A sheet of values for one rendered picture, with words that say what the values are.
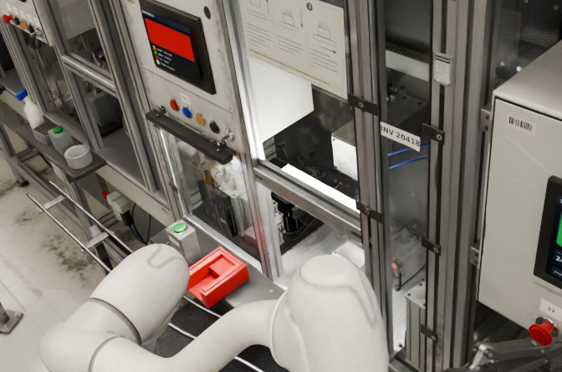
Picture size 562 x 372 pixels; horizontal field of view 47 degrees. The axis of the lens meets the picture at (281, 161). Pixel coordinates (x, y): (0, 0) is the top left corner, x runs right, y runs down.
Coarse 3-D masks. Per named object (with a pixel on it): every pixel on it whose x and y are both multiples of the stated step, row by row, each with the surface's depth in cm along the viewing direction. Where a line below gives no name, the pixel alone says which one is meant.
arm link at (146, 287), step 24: (120, 264) 125; (144, 264) 124; (168, 264) 126; (96, 288) 122; (120, 288) 119; (144, 288) 120; (168, 288) 124; (120, 312) 117; (144, 312) 119; (168, 312) 125; (144, 336) 120
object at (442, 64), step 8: (432, 56) 103; (440, 56) 102; (448, 56) 101; (432, 64) 104; (440, 64) 103; (448, 64) 102; (432, 72) 105; (440, 72) 104; (448, 72) 102; (432, 80) 106; (440, 80) 104; (448, 80) 103
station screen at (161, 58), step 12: (144, 12) 162; (168, 24) 156; (180, 24) 152; (156, 48) 167; (192, 48) 153; (156, 60) 170; (168, 60) 165; (180, 60) 160; (192, 60) 156; (180, 72) 164; (192, 72) 159
